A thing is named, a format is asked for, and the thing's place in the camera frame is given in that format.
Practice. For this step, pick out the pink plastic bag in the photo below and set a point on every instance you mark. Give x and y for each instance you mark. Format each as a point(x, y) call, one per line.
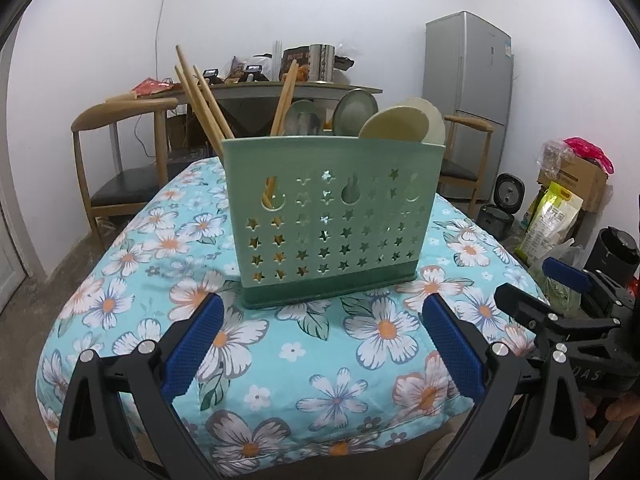
point(587, 147)

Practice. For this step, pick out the black rice cooker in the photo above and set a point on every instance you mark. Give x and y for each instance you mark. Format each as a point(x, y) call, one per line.
point(495, 220)

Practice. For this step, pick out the dark snack box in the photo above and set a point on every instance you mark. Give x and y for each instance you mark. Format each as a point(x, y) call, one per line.
point(292, 60)

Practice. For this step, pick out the silver refrigerator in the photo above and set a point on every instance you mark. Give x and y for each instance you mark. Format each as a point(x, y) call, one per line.
point(470, 70)

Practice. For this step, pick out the blue floral tablecloth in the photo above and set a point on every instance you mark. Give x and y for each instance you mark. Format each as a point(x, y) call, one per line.
point(300, 340)

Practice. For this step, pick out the green yellow rice bag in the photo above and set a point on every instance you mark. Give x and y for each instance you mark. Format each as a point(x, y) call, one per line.
point(550, 220)

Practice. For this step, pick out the plastic bag of vegetables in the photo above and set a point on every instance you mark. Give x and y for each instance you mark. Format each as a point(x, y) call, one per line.
point(562, 297)

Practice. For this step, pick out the wooden chair black seat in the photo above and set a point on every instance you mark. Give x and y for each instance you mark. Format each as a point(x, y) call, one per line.
point(115, 110)
point(470, 125)

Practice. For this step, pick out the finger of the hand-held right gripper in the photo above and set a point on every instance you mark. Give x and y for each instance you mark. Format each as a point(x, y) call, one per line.
point(520, 302)
point(565, 272)

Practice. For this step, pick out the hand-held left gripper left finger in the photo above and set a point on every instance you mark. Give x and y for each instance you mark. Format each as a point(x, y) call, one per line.
point(195, 345)

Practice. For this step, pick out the large metal spoon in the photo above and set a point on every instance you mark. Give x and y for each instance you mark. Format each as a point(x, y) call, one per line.
point(352, 110)

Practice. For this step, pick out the bundle of wooden chopsticks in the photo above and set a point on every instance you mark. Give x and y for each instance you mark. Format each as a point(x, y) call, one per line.
point(200, 100)

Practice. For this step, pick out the black device on desk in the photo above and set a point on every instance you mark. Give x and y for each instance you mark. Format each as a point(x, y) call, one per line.
point(211, 76)
point(255, 74)

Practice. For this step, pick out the steel cylindrical container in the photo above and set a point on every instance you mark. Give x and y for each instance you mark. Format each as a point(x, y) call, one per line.
point(321, 62)

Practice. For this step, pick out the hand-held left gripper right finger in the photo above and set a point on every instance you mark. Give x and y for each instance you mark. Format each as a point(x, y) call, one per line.
point(455, 350)

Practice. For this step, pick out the person's right hand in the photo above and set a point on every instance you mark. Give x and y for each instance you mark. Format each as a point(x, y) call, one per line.
point(622, 407)

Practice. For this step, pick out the white rice paddle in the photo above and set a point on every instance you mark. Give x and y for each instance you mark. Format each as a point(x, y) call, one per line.
point(437, 125)

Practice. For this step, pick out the white door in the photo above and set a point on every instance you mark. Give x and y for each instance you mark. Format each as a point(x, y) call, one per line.
point(10, 250)

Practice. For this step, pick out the wood-top desk white legs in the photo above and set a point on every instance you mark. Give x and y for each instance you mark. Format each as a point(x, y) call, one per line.
point(250, 91)

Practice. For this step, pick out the beige plastic ladle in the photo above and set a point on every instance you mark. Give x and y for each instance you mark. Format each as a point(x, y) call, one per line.
point(395, 125)

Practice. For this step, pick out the red snack packet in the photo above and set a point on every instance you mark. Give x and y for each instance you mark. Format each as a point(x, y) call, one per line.
point(150, 86)

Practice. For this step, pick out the green plastic utensil holder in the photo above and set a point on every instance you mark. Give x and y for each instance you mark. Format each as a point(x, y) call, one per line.
point(330, 240)

